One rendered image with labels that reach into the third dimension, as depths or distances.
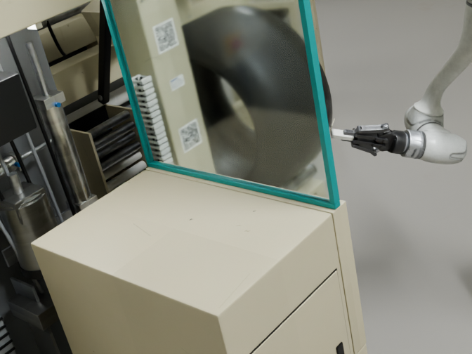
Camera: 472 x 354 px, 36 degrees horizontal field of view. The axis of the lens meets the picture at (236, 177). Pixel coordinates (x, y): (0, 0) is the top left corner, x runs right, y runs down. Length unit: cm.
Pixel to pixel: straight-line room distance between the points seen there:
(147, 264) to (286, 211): 30
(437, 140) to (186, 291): 128
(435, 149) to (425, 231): 134
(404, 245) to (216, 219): 218
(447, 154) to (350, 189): 176
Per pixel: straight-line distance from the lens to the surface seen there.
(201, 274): 135
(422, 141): 239
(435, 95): 250
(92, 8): 237
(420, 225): 375
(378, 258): 353
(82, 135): 235
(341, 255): 152
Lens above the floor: 202
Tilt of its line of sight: 27 degrees down
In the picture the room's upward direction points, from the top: 12 degrees counter-clockwise
